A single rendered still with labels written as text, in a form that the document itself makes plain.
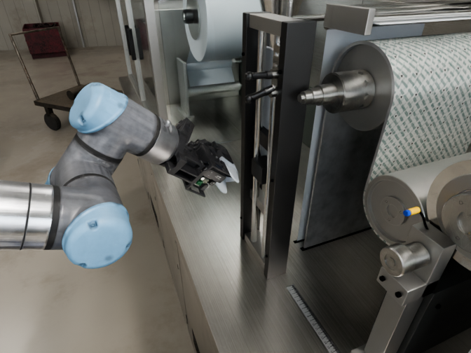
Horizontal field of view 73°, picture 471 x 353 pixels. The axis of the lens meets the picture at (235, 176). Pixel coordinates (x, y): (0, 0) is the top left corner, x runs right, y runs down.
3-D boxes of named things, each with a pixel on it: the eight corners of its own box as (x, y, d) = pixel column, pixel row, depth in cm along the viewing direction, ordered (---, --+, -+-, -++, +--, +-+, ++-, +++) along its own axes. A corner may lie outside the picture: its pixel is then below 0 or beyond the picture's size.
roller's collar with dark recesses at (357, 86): (317, 106, 56) (322, 68, 52) (345, 101, 57) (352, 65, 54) (340, 119, 51) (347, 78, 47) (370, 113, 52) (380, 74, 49)
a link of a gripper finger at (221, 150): (223, 174, 68) (195, 159, 62) (220, 168, 69) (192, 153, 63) (239, 160, 66) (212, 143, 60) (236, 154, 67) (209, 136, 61)
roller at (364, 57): (329, 114, 62) (341, 37, 55) (422, 98, 70) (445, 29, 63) (381, 144, 51) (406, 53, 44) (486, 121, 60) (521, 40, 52)
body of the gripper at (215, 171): (205, 199, 62) (158, 179, 53) (193, 168, 67) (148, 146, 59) (233, 175, 60) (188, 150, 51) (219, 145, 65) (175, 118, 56)
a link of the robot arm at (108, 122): (59, 118, 47) (89, 69, 46) (123, 147, 55) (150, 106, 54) (69, 141, 42) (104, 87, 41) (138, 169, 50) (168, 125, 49)
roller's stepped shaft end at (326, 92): (293, 104, 51) (294, 85, 50) (324, 100, 53) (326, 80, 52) (303, 111, 49) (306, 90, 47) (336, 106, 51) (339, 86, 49)
